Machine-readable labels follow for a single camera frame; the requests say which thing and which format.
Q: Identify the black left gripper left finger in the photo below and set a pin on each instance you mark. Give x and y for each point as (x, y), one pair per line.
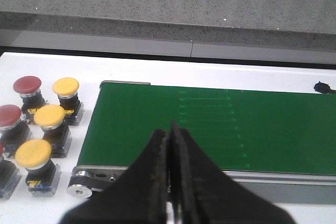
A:
(139, 195)

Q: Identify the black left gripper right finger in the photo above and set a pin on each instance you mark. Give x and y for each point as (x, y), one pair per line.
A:
(202, 193)

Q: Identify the yellow push button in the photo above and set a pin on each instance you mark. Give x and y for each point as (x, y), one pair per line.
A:
(43, 174)
(51, 119)
(66, 90)

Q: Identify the red push button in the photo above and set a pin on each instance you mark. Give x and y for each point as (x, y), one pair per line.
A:
(14, 130)
(28, 88)
(10, 177)

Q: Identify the aluminium conveyor frame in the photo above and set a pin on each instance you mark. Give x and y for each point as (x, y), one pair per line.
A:
(105, 179)

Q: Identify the black cable connector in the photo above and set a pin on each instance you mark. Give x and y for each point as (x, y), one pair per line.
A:
(323, 88)

